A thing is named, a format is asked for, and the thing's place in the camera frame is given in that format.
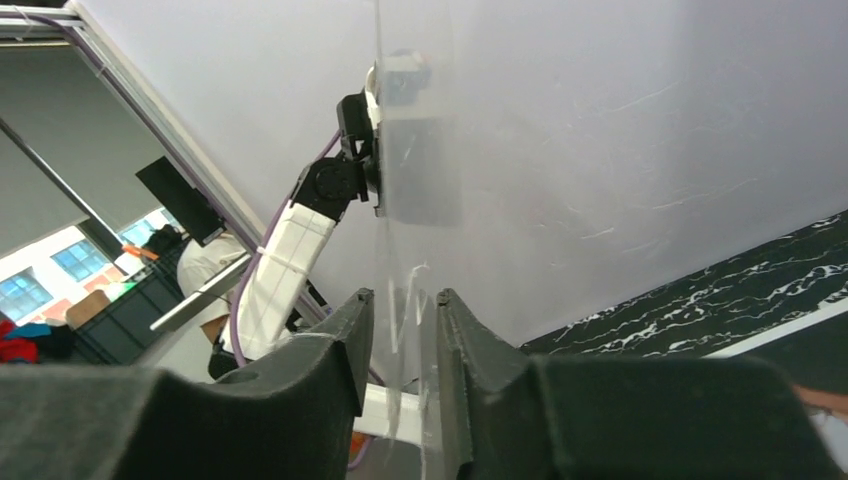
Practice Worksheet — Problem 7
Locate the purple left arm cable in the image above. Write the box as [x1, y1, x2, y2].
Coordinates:
[228, 129, 372, 472]

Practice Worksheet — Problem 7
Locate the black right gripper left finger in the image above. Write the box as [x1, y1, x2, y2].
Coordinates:
[1, 288, 374, 479]

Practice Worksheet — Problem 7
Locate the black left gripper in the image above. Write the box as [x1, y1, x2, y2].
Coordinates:
[337, 49, 461, 226]

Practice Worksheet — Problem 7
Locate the printed photo with white border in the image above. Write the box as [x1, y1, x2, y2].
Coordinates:
[707, 299, 847, 423]

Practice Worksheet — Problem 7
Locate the grey enclosure top frame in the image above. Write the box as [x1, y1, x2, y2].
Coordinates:
[0, 0, 333, 326]

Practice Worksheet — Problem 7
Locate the person in white shirt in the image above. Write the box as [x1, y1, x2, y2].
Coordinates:
[176, 233, 246, 383]

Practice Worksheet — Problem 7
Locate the clear acrylic sheet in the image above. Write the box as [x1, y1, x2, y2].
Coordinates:
[376, 1, 459, 479]

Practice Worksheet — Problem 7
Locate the black monitor outside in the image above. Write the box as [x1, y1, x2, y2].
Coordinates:
[136, 157, 225, 246]

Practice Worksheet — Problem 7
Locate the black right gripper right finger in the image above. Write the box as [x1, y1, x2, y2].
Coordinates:
[436, 289, 842, 479]

